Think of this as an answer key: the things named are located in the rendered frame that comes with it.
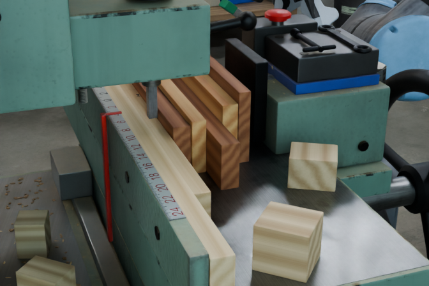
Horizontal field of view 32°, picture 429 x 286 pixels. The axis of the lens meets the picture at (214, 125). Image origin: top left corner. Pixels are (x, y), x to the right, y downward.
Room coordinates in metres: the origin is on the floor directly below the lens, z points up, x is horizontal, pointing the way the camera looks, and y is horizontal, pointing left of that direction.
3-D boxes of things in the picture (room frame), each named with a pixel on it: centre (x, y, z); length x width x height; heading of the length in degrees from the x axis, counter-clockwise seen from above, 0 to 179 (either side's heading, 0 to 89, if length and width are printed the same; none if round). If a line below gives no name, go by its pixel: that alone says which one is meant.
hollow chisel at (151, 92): (0.69, 0.06, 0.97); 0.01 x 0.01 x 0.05; 20
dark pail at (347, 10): (4.31, -0.83, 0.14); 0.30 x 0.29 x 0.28; 24
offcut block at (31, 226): (0.67, 0.19, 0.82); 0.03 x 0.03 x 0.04; 4
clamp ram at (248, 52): (0.78, -0.06, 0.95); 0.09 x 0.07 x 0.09; 20
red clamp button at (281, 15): (0.82, -0.07, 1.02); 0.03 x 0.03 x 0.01
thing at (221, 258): (0.72, 0.10, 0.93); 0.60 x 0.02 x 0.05; 20
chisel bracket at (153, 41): (0.68, 0.08, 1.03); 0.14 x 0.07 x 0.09; 110
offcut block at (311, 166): (0.65, -0.10, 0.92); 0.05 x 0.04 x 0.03; 81
